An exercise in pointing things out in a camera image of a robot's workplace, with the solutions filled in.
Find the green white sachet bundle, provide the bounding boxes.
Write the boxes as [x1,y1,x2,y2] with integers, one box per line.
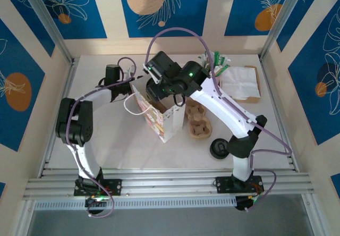
[198,49,231,79]

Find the white napkin stack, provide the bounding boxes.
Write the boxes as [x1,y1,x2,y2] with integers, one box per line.
[219,65,261,100]

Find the aluminium frame post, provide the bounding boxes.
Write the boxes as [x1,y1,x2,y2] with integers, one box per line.
[259,0,310,61]
[19,0,77,64]

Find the wide aluminium base rail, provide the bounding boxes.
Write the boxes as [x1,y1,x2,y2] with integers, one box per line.
[22,168,316,201]

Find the white floral paper bag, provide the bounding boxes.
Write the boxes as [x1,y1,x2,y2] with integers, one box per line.
[124,83,186,144]

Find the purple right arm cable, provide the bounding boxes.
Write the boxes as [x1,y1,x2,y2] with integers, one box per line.
[145,27,293,213]

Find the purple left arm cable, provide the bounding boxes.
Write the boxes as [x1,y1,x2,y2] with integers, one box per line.
[67,57,138,218]

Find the black base electronics box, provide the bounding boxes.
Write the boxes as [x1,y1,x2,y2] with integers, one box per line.
[235,195,262,213]
[84,195,108,215]

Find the black lidded coffee cup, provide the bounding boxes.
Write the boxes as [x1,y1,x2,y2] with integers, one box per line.
[209,138,231,161]

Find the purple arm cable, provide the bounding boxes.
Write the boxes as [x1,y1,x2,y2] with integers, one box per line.
[145,27,293,213]
[67,57,138,218]

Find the black left base electronics box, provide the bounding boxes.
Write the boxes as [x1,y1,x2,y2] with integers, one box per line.
[84,195,108,215]

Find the brown cardboard tray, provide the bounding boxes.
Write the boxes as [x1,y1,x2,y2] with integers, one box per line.
[233,64,262,104]

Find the grey slotted cable duct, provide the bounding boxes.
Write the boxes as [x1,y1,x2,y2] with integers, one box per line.
[33,197,237,212]

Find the black right base electronics box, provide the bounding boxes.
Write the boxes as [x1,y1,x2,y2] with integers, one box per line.
[235,195,262,213]

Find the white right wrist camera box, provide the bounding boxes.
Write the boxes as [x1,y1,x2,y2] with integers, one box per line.
[142,62,162,85]

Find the aluminium side rail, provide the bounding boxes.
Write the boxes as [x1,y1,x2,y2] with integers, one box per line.
[260,57,301,173]
[37,58,79,178]

